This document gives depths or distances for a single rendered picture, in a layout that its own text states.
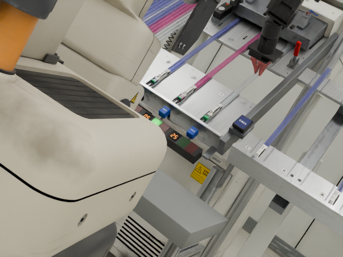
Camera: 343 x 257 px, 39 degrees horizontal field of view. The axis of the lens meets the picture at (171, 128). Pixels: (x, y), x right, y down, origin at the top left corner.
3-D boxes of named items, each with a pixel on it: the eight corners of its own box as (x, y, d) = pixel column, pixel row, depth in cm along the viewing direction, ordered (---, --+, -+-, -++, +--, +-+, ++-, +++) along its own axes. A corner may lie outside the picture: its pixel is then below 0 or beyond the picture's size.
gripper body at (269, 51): (255, 43, 158) (261, 24, 153) (282, 57, 154) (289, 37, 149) (245, 51, 154) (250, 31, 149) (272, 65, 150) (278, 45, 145)
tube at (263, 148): (251, 167, 123) (253, 163, 121) (247, 164, 123) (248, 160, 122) (330, 72, 152) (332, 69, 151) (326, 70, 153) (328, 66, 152)
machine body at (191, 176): (152, 309, 178) (239, 170, 168) (31, 200, 206) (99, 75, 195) (212, 273, 237) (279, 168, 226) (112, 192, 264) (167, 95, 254)
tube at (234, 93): (206, 121, 144) (206, 119, 143) (202, 119, 144) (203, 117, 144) (292, 46, 171) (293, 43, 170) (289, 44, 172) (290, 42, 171)
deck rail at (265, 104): (222, 155, 142) (225, 142, 137) (216, 152, 143) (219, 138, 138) (334, 47, 180) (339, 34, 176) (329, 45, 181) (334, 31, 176)
